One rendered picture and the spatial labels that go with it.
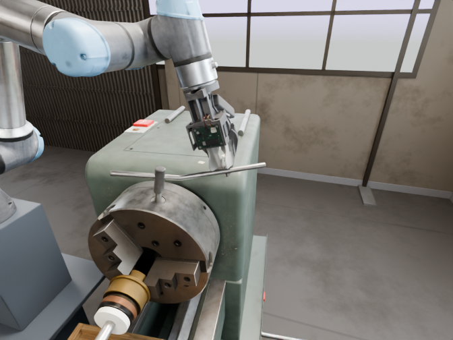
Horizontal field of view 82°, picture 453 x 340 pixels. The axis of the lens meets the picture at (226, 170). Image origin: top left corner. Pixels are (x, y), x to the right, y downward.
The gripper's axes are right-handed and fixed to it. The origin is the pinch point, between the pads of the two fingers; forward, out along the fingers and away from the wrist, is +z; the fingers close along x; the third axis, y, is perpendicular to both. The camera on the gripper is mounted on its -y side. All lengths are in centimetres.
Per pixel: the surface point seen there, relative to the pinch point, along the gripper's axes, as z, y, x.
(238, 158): 3.6, -14.3, 0.2
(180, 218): 5.7, 9.5, -10.3
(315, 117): 65, -236, 42
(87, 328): 29, 20, -41
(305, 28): -23, -237, 40
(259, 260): 75, -45, -10
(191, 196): 5.5, 1.0, -10.5
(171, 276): 15.6, 16.8, -13.3
